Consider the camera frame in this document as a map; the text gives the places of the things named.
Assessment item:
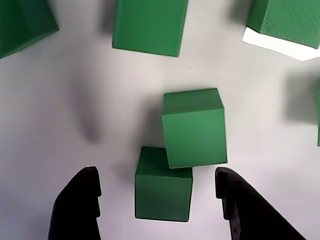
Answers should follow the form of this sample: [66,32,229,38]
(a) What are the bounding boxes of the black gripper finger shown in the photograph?
[48,165,103,240]
[214,166,305,240]

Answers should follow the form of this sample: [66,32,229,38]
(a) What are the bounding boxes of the small green cube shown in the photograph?
[316,79,320,148]
[246,0,320,50]
[134,146,194,222]
[111,0,190,58]
[161,87,228,170]
[0,0,60,60]

